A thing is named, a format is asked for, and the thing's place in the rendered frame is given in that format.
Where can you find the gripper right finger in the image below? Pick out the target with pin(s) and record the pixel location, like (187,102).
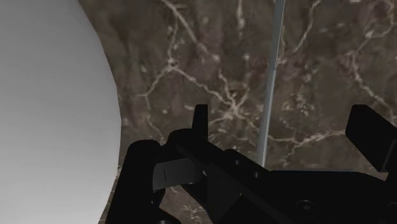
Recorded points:
(372,133)

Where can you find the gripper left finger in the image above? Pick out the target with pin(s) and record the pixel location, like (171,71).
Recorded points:
(141,186)

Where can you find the large white rounded object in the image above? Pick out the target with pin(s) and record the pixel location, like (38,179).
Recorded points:
(52,108)

